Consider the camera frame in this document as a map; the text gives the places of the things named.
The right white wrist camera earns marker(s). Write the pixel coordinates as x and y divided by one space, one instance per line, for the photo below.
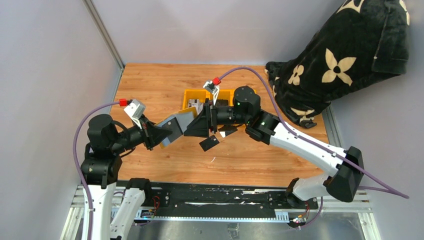
212 86

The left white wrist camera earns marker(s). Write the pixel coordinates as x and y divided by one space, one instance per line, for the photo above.
135 109

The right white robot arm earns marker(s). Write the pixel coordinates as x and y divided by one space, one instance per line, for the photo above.
340 180

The left yellow plastic bin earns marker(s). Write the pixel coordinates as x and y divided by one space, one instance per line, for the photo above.
195 98

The black cards in middle bin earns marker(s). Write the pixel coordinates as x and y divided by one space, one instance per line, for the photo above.
222 103

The middle yellow plastic bin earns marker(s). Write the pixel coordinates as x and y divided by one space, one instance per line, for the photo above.
226 94

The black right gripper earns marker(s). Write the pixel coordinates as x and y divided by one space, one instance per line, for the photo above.
199 127

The black credit card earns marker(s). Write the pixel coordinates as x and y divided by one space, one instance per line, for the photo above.
209 143

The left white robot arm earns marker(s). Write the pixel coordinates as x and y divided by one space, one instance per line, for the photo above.
108 139

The black floral plush blanket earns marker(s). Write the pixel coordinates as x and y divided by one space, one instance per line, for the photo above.
363 42

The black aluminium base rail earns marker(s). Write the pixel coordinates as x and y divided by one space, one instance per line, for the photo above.
182 204

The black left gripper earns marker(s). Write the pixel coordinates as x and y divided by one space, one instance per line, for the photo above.
152 134

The white cards in left bin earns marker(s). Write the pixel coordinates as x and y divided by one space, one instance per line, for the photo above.
197 104

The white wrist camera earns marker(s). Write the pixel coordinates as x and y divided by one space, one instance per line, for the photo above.
135 109
212 86

